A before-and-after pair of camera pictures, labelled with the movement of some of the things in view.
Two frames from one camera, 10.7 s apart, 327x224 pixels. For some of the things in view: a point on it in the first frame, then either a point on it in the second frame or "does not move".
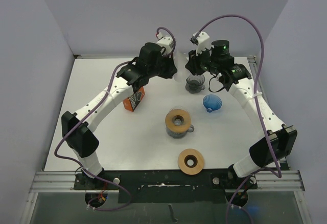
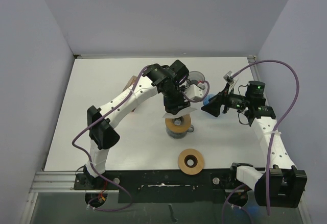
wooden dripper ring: [190, 161] does not move
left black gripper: [170, 68] to [173, 107]
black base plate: [166, 185] does not move
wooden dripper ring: [182, 128] does not move
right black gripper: [192, 64] to [214, 106]
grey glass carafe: [179, 135] does not move
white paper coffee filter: [181, 57] to [168, 115]
